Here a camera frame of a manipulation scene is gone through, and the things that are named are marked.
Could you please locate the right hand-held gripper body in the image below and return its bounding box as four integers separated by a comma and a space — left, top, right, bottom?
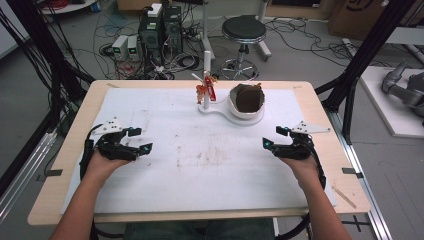
271, 120, 332, 160

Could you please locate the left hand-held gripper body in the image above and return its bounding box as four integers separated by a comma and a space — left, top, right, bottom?
90, 116, 141, 163

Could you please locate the brown leather coin purse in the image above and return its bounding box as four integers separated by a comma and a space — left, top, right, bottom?
235, 84, 264, 113

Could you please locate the white key stand with bowl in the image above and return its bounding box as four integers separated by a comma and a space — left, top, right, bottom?
191, 49, 267, 127

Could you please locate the cowboy doll keychain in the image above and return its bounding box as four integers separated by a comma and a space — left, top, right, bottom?
195, 75, 218, 105

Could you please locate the person's left hand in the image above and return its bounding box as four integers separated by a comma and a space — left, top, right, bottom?
83, 149, 133, 183

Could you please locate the person's right hand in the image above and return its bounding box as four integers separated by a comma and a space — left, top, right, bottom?
279, 154, 323, 191

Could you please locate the wooden table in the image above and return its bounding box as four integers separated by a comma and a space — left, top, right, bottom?
27, 79, 372, 227

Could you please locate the white foam mat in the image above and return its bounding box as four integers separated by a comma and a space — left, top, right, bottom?
59, 87, 338, 215

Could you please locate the black tape strip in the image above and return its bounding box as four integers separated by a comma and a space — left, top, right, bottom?
36, 169, 64, 183
341, 167, 364, 179

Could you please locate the thin wooden strip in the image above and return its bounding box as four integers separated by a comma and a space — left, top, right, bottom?
331, 185, 358, 210

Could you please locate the grey power supply box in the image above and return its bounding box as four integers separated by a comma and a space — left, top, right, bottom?
111, 34, 129, 62
127, 35, 140, 62

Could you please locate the white platform board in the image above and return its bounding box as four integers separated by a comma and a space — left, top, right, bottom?
359, 64, 424, 139

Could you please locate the black computer tower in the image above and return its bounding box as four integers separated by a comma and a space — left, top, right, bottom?
138, 3, 165, 65
163, 4, 184, 56

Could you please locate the black round stool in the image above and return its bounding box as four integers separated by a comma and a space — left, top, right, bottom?
219, 14, 268, 81

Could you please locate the large cardboard box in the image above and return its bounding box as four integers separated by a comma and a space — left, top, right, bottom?
328, 0, 418, 42

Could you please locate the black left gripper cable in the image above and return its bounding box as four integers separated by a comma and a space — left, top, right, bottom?
79, 123, 103, 183

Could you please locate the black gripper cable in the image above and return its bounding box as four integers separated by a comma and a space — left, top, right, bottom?
79, 123, 103, 183
308, 138, 328, 191

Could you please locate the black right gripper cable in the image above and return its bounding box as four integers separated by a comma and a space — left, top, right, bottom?
308, 138, 328, 191

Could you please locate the aluminium rail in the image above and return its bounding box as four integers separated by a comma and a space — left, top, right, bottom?
324, 109, 394, 240
0, 131, 58, 221

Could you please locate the black metal frame post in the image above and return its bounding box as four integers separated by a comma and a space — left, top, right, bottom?
0, 0, 96, 198
314, 0, 418, 145

